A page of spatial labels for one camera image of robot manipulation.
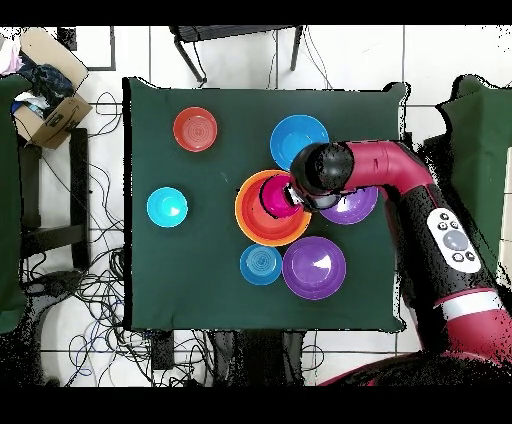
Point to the magenta bowl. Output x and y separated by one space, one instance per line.
276 196

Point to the glossy red bowl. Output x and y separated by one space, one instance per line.
272 228

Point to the large blue bowl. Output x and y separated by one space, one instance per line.
292 136

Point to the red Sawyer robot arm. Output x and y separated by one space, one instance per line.
400 164

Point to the large orange bowl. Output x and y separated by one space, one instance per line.
237 208

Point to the purple bowl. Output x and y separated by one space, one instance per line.
314 268
356 210

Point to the cyan ribbed bowl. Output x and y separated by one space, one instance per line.
166 207

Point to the dark green tablecloth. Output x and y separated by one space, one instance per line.
160 100

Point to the black metal chair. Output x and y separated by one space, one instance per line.
224 32

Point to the green cloth covered table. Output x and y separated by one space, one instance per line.
480 120
10 200

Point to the black power adapter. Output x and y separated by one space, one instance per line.
162 350

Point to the white box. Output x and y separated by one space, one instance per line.
507 180

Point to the black bench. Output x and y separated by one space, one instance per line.
80 180

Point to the cardboard box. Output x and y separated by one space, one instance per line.
60 120

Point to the dark blue cloth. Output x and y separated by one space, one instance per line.
48 82

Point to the black floor box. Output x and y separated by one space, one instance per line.
67 38

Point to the pale pink cloth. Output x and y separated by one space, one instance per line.
10 58

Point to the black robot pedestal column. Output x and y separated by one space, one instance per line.
260 356

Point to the dark grey pedestal foot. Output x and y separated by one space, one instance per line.
56 284

